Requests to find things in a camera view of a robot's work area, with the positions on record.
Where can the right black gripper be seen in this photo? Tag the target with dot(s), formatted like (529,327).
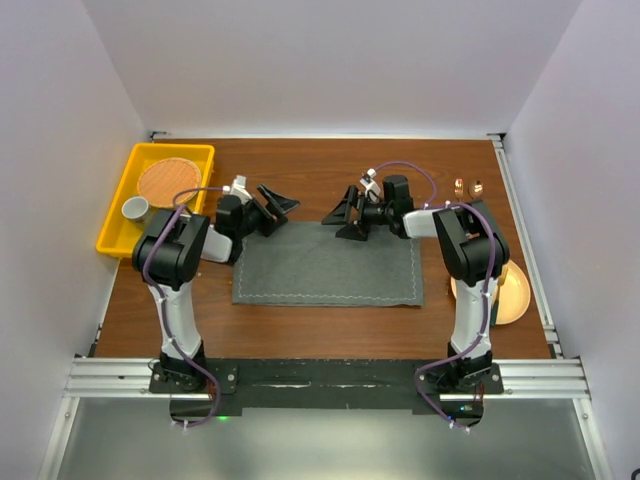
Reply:
(342,216)

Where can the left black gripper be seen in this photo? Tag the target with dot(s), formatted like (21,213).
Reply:
(269,224)

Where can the grey cloth napkin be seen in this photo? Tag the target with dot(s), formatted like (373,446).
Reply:
(305,264)

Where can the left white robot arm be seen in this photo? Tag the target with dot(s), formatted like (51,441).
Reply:
(168,255)

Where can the orange woven coaster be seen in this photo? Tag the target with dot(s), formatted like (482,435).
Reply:
(167,179)

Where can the rose gold spoon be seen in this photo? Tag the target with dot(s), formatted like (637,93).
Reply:
(476,189)

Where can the grey ceramic cup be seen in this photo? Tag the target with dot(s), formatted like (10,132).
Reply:
(137,212)

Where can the golden round plate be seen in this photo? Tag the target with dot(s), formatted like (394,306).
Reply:
(515,296)

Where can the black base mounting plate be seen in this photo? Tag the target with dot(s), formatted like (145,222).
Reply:
(349,384)

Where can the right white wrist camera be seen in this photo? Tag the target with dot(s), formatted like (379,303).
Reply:
(371,189)

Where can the gold fork green handle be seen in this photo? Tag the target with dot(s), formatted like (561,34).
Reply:
(495,303)

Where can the aluminium frame rail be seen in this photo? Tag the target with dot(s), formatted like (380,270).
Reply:
(136,379)

